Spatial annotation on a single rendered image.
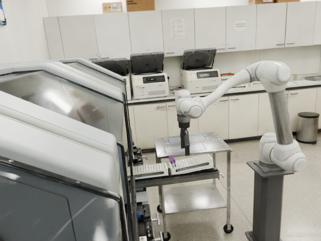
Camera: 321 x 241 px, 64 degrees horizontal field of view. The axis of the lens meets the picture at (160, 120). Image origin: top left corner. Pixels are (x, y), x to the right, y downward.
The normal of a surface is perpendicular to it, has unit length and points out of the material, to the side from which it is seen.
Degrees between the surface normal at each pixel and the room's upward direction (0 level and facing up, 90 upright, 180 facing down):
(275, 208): 90
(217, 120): 90
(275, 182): 90
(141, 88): 90
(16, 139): 29
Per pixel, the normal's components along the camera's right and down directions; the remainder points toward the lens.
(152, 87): 0.14, 0.26
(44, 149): 0.42, -0.89
